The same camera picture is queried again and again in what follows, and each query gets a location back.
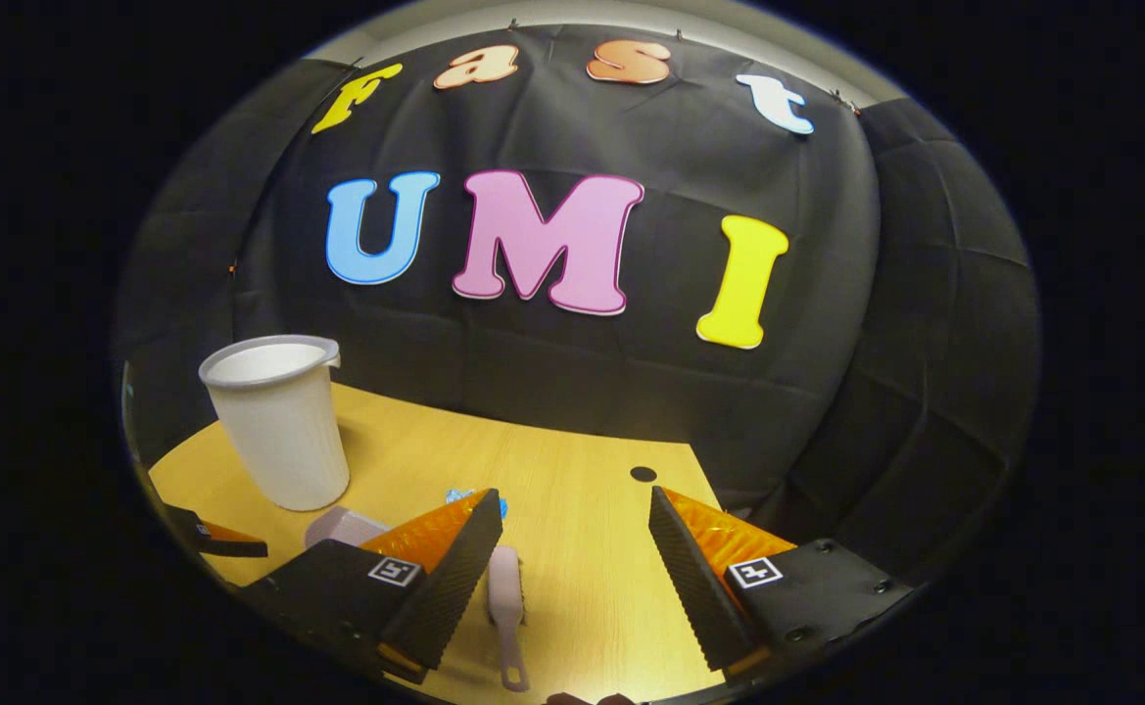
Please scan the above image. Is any pink small broom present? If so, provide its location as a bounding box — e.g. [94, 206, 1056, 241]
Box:
[487, 546, 532, 693]

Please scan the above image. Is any wooden desktop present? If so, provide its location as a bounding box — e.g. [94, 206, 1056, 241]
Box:
[146, 382, 730, 705]

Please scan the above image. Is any pink dustpan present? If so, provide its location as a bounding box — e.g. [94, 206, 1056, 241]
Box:
[304, 506, 387, 549]

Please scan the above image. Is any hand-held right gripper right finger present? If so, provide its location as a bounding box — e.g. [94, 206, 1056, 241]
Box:
[648, 484, 916, 677]

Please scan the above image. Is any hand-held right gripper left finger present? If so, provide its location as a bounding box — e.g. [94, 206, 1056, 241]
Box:
[239, 488, 504, 679]

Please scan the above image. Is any light blue paper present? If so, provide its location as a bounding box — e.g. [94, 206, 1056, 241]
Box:
[445, 488, 509, 520]

